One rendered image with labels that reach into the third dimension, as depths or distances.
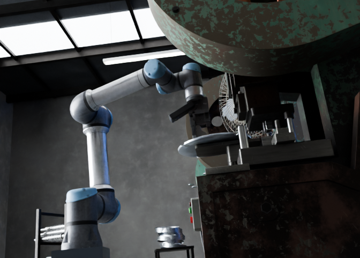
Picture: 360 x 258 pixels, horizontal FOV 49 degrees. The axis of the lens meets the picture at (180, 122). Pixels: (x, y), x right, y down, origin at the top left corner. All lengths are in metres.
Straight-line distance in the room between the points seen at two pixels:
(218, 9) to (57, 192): 7.88
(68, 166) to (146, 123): 1.92
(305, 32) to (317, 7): 0.10
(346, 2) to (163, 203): 7.24
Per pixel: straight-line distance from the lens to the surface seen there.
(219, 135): 1.43
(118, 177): 8.53
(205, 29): 1.22
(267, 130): 1.57
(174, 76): 1.65
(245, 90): 1.56
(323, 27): 1.25
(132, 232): 8.30
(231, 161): 1.49
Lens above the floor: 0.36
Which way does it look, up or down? 20 degrees up
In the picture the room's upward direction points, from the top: 6 degrees counter-clockwise
